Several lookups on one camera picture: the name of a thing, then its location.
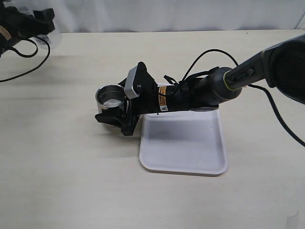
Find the white backdrop curtain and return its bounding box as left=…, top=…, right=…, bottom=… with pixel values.
left=6, top=0, right=305, bottom=32

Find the stainless steel cup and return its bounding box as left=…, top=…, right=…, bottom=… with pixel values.
left=95, top=84, right=126, bottom=113

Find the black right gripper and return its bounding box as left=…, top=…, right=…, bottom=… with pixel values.
left=95, top=62, right=159, bottom=136

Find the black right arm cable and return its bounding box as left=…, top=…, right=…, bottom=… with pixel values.
left=163, top=49, right=305, bottom=146

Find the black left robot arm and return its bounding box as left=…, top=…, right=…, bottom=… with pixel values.
left=0, top=0, right=55, bottom=58

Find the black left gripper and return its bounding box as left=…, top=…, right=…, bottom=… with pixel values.
left=4, top=0, right=55, bottom=45

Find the white rectangular plastic tray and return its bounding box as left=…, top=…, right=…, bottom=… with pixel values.
left=139, top=82, right=228, bottom=177

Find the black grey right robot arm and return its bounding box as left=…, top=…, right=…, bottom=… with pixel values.
left=95, top=35, right=305, bottom=136

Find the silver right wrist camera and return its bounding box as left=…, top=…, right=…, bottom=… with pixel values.
left=124, top=66, right=140, bottom=100

